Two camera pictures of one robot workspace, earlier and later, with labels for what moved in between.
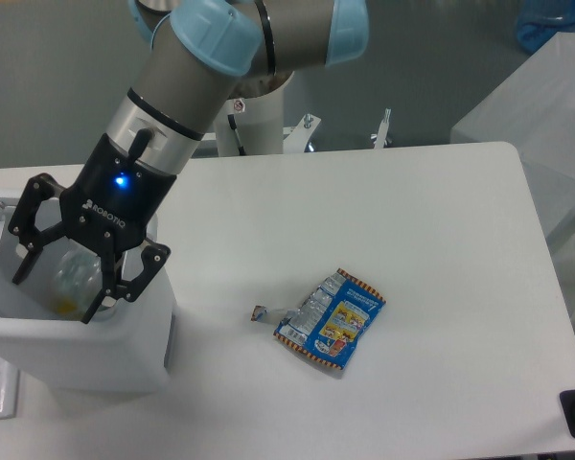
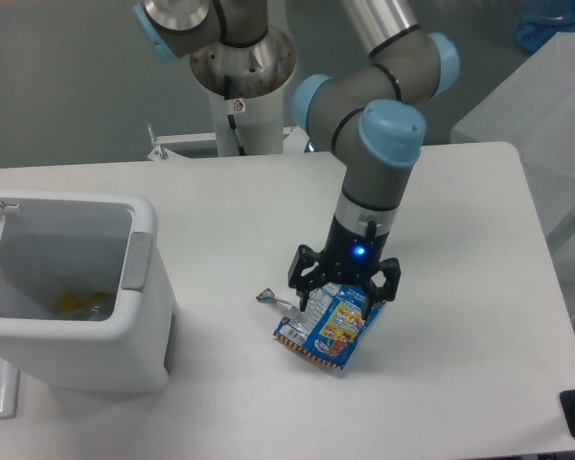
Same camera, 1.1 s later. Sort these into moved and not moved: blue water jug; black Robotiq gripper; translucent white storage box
Moved: black Robotiq gripper
Not moved: translucent white storage box; blue water jug
